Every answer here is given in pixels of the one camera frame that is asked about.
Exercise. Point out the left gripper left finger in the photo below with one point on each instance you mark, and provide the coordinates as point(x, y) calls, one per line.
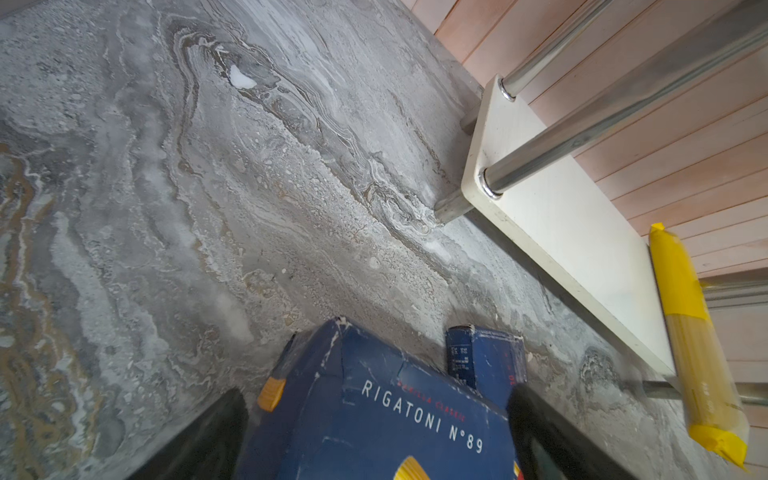
point(208, 448)

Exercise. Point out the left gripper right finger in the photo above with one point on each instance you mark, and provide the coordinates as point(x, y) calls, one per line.
point(548, 446)

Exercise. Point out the blue Barilla spaghetti box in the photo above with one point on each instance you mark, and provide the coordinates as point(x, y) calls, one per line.
point(491, 362)

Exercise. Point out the blue Barilla rigatoni box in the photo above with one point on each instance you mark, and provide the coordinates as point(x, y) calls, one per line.
point(341, 403)

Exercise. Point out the yellow Pastatime spaghetti bag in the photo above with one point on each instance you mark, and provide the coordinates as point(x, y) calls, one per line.
point(713, 408)

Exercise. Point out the white two-tier shelf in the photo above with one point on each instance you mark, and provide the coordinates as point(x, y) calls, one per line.
point(521, 175)

